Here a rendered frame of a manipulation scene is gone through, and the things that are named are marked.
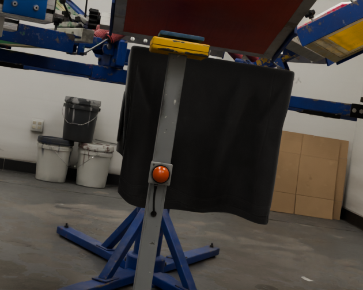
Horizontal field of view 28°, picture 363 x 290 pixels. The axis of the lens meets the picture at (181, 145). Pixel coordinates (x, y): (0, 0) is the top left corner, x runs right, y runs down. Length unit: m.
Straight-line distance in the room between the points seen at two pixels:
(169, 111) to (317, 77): 5.22
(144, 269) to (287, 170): 5.05
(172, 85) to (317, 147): 5.19
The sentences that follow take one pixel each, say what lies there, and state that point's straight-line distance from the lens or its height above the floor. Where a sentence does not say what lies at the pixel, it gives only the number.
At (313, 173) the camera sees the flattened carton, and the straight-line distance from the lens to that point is 6.75.
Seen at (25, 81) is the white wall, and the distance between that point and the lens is 6.62.
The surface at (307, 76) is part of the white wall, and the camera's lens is 6.80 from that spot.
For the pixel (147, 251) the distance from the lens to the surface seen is 1.69.
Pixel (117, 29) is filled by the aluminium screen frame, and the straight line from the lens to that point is 2.58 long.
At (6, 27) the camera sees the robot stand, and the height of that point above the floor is 0.95.
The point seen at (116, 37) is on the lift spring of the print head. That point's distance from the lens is 3.03.
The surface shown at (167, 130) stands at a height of 0.75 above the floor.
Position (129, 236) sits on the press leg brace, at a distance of 3.16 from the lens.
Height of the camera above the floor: 0.81
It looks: 3 degrees down
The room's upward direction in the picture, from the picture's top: 9 degrees clockwise
